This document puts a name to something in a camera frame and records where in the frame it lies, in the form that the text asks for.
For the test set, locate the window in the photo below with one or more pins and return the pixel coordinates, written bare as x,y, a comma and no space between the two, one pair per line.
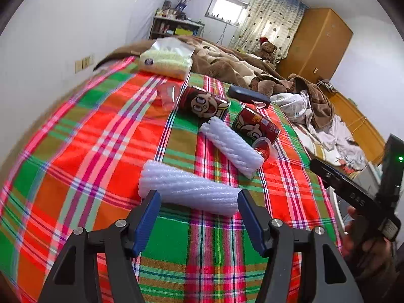
225,8

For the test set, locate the plaid cloth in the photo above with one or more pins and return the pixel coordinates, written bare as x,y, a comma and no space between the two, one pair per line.
94,164

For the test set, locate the tissue pack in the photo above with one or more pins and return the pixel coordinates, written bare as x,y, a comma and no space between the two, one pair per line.
167,61

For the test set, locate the brown blanket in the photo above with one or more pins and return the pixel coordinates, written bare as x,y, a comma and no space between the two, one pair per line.
221,63

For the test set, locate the person's right hand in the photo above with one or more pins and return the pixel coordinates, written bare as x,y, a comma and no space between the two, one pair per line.
355,246

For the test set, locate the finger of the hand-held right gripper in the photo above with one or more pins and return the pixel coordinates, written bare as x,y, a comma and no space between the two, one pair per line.
325,172

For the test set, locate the patterned curtain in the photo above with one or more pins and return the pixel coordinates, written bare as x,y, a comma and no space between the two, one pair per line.
268,15

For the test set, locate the white floral pillow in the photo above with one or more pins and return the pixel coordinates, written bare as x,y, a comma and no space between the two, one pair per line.
292,105

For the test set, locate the pale pink garment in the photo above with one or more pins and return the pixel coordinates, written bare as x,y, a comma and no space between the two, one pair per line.
341,142

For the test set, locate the white nightstand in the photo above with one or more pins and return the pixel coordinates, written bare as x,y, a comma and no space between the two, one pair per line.
371,176

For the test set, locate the cluttered shelf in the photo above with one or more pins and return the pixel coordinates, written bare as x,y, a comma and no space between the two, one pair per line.
172,28

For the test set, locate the white trash bin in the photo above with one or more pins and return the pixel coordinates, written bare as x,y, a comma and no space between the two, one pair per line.
336,202

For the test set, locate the white foam net sleeve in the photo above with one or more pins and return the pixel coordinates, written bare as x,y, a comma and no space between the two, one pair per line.
230,148
189,189

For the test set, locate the red cartoon can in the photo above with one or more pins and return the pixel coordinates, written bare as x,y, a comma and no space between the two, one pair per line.
252,123
202,102

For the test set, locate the small clear plastic cup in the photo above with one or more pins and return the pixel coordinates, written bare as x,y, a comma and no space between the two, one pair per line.
262,150

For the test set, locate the brown fleece throw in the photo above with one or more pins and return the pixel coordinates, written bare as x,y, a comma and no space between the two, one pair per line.
315,101

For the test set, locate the brown teddy bear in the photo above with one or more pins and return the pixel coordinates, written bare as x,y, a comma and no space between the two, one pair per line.
266,52

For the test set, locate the wall socket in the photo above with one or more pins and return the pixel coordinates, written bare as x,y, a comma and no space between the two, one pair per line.
84,63

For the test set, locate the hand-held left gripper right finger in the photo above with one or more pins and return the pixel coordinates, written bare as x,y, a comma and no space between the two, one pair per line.
252,224

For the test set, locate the wooden wardrobe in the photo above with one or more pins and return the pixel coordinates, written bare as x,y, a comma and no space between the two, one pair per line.
318,41

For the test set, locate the floral bed sheet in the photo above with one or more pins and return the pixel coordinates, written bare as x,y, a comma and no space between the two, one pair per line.
318,146

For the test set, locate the wooden headboard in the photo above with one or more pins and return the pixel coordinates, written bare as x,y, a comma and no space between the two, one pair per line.
363,123

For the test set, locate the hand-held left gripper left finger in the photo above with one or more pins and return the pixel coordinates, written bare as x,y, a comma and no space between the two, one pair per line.
146,224

